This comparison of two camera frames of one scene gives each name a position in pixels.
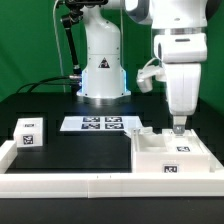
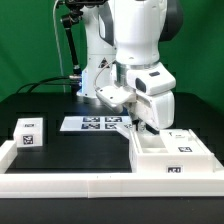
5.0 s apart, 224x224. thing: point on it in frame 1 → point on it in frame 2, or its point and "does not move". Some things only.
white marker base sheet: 101,123 does not move
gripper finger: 176,124 → 141,126
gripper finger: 183,119 → 136,122
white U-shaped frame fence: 105,185 does not move
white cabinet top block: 28,132 does not move
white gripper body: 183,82 → 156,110
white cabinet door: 186,144 does not move
